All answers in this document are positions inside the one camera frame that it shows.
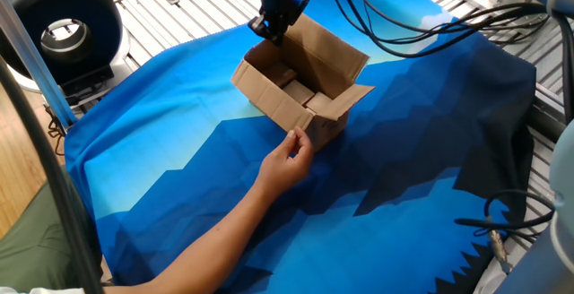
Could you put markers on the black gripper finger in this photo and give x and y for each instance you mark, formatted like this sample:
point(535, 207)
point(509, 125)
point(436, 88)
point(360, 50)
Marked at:
point(260, 25)
point(278, 34)

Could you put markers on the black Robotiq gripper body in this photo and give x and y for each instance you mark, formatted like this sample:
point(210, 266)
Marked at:
point(282, 7)

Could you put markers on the brown cardboard box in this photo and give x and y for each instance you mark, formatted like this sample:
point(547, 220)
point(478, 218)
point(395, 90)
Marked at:
point(273, 101)

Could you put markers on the person's bare forearm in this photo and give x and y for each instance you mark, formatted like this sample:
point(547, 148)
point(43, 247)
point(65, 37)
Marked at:
point(206, 253)

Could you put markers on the person's bare hand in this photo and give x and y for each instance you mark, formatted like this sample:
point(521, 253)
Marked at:
point(282, 168)

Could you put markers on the blue mountain print cloth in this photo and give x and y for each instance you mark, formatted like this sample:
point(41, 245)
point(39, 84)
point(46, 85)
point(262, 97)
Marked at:
point(224, 222)

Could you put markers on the green shorts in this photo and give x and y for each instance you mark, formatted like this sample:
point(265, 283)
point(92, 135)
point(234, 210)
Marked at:
point(31, 249)

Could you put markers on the white striped shirt sleeve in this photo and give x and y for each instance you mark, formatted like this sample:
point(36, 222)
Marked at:
point(49, 291)

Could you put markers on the grey aluminium frame post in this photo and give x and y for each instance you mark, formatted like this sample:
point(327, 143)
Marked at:
point(38, 65)

